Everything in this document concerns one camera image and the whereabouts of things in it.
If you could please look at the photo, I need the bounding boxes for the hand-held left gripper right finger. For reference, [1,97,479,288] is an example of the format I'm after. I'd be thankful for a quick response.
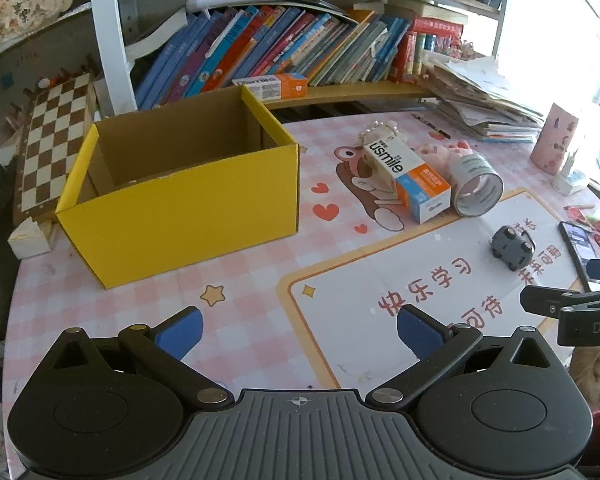
[365,305,568,409]

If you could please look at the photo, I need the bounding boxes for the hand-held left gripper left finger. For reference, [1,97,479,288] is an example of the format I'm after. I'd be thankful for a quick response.
[42,306,234,409]

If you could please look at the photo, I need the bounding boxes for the small grey toy car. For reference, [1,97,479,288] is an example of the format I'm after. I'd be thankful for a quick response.
[490,225,537,271]

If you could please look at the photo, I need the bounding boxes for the yellow cardboard box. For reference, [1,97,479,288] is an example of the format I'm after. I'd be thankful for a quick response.
[55,85,301,290]

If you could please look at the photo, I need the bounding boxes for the clear packing tape roll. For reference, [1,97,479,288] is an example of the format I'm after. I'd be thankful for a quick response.
[447,152,504,218]

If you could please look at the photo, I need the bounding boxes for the white orange toothpaste box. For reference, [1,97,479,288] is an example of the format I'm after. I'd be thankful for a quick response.
[231,73,308,101]
[362,135,452,225]

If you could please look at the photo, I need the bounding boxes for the pink plush pig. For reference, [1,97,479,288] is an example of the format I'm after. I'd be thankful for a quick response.
[415,139,476,175]

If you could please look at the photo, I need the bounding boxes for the pearl lace hair accessory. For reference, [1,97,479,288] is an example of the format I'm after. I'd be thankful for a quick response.
[359,120,407,150]

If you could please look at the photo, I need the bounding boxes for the black smartphone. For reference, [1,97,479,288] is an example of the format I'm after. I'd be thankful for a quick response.
[559,220,600,292]

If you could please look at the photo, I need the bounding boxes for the fluffy cream cloth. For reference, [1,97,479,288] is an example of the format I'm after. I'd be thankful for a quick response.
[569,347,600,411]

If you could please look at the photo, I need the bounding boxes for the pink printed desk mat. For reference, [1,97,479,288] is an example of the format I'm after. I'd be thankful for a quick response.
[5,110,600,480]

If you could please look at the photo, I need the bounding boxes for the small white bottle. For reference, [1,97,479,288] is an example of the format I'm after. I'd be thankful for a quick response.
[552,152,589,196]

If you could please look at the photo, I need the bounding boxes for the pink cup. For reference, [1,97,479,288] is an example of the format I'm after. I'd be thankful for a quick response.
[530,102,581,176]

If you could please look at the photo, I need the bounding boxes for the small white block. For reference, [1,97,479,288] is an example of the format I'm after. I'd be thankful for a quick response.
[7,220,54,260]

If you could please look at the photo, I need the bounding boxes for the black patterned pencil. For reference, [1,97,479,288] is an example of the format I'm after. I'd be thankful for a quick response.
[410,112,452,140]

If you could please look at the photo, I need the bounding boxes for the pile of loose papers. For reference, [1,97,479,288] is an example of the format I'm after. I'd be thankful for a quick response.
[419,50,546,144]

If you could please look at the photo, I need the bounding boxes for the brown white chessboard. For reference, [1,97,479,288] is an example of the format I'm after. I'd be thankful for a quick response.
[12,72,99,224]

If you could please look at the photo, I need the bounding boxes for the row of leaning books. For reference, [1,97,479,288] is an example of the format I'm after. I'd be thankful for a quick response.
[135,4,467,109]

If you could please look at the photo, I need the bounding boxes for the wooden bookshelf white frame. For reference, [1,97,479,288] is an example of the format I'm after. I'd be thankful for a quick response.
[87,0,512,122]

